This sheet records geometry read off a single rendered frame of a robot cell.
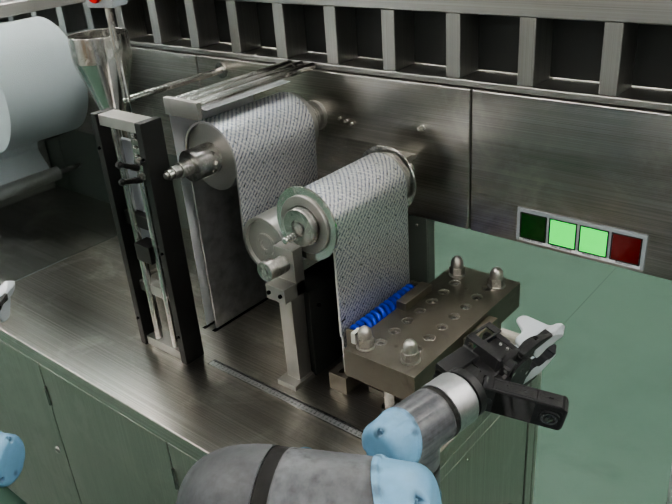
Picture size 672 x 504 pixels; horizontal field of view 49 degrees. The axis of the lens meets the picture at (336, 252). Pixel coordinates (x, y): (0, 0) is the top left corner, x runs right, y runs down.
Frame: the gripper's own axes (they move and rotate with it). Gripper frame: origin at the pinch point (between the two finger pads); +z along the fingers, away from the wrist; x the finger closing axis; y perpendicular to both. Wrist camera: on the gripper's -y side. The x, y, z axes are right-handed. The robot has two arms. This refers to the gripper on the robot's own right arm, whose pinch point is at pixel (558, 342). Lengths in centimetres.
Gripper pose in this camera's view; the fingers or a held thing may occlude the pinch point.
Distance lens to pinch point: 114.7
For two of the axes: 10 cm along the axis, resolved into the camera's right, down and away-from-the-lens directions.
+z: 7.4, -3.5, 5.7
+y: -6.6, -5.1, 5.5
